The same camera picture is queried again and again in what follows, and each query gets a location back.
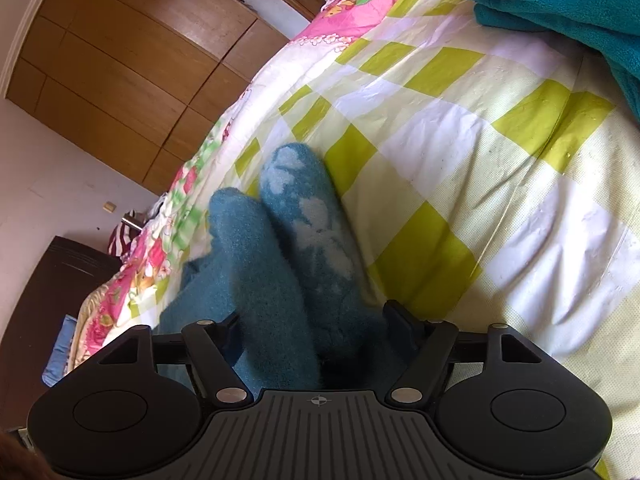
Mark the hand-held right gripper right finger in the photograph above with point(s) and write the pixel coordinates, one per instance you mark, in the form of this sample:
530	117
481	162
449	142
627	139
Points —
400	321

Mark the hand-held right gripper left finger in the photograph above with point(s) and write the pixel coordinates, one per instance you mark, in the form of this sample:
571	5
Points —
233	331

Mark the blue knit sweater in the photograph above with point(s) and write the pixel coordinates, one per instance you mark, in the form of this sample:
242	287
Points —
280	270

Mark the red white striped cloth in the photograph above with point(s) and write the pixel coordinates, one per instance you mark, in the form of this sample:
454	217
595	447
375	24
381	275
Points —
122	242

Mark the checkered floral quilt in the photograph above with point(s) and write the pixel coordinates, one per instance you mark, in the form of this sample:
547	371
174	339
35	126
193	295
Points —
475	170

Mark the blue pillow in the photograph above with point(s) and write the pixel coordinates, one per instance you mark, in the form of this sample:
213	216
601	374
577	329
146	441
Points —
57	352

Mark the dark wooden headboard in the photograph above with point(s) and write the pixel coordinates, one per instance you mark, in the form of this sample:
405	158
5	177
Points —
35	310

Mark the wooden wardrobe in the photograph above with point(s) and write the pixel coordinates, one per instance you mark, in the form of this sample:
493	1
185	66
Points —
125	60

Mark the teal fleece cloth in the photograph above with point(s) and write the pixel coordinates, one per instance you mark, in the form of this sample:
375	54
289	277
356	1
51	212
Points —
560	5

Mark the beige wall switch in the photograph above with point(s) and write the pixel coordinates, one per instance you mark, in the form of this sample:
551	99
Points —
109	206

